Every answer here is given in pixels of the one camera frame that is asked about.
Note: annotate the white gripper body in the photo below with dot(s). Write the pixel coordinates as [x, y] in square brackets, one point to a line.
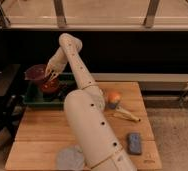
[58, 61]

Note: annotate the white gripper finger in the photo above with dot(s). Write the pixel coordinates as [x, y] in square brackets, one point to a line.
[48, 71]
[54, 75]

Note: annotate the maroon plastic bowl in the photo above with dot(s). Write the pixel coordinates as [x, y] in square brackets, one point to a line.
[36, 74]

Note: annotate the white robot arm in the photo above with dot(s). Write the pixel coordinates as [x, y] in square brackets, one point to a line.
[84, 109]

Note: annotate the green plastic tray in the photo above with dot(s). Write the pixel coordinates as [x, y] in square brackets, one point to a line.
[35, 98]

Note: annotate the red plastic bowl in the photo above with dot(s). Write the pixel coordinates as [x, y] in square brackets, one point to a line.
[49, 87]

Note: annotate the orange blue toy ball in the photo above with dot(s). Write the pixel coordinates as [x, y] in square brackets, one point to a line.
[114, 99]

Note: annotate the grey round cloth pad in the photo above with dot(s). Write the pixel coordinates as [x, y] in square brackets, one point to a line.
[70, 159]

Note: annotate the blue rectangular sponge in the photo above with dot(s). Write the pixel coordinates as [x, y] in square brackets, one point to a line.
[134, 144]

